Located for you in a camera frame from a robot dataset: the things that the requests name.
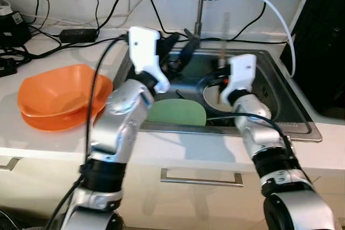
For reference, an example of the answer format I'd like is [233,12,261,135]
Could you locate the black labelled charger box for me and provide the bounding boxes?
[0,0,31,48]

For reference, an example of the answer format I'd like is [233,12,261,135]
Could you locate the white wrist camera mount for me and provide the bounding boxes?
[128,26,171,94]
[221,54,257,104]

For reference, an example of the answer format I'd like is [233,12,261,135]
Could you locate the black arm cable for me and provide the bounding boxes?
[46,35,131,230]
[196,71,287,140]

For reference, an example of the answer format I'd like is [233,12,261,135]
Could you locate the black power strip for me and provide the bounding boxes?
[0,58,17,78]

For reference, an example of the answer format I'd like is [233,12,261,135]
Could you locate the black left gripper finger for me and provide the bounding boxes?
[162,32,181,54]
[180,37,199,70]

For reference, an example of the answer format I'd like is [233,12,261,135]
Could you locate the orange bowl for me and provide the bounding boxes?
[17,64,106,118]

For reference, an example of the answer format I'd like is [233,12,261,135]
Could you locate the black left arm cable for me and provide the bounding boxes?
[46,35,131,230]

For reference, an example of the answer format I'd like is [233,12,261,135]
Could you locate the large black appliance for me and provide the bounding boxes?
[288,0,345,119]

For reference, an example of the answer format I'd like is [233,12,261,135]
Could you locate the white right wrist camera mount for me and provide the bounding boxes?
[221,54,257,104]

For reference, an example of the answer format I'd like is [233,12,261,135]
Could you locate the white plate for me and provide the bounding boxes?
[203,82,273,121]

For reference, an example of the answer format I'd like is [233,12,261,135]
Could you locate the orange plate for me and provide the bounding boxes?
[20,76,114,132]

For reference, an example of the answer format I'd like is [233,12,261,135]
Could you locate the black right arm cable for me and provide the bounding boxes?
[196,71,287,140]

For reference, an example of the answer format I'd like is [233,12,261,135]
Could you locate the stainless steel sink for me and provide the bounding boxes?
[111,47,323,143]

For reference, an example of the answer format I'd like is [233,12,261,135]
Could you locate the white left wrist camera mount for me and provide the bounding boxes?
[128,26,171,94]

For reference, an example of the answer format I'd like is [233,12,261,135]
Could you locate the silver drawer handle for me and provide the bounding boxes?
[0,157,23,172]
[160,168,245,188]

